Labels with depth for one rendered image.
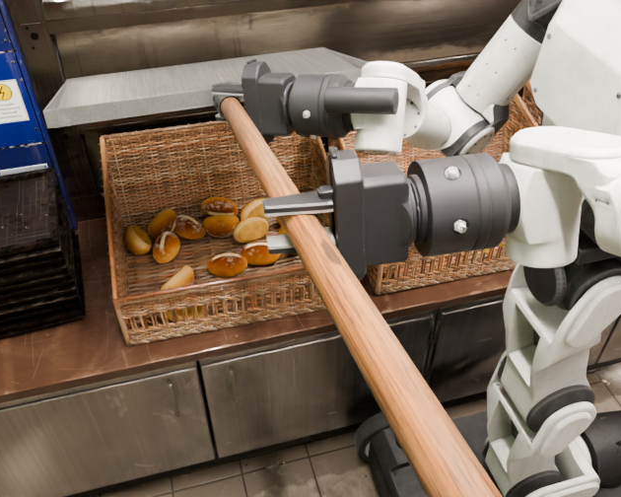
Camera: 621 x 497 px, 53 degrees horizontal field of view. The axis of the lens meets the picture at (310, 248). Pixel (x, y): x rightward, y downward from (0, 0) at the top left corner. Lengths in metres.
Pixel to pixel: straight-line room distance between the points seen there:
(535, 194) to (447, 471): 0.32
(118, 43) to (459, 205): 1.19
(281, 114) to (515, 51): 0.38
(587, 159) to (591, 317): 0.55
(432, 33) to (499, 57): 0.71
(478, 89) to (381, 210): 0.58
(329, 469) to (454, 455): 1.60
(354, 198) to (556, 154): 0.17
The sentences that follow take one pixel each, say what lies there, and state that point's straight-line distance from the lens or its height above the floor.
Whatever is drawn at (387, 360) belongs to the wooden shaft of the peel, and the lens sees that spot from 0.36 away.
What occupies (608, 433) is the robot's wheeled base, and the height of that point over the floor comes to 0.36.
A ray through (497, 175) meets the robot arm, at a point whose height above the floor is 1.38.
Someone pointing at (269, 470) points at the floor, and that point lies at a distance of 1.91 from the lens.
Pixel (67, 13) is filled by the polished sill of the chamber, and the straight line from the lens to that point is 1.56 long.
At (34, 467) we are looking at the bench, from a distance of 1.74.
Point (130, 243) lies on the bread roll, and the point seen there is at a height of 0.64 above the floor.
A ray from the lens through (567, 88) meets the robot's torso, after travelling 0.88.
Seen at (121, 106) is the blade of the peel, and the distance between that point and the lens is 1.03.
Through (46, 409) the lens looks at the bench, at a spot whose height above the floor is 0.49.
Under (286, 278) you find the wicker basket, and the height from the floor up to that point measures 0.70.
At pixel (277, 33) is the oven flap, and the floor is 1.05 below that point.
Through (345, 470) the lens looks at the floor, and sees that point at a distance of 1.91.
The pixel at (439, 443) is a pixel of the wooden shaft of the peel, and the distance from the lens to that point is 0.32.
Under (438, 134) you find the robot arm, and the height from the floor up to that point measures 1.16.
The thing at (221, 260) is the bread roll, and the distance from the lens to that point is 1.54.
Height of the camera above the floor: 1.68
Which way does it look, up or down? 42 degrees down
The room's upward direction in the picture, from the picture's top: straight up
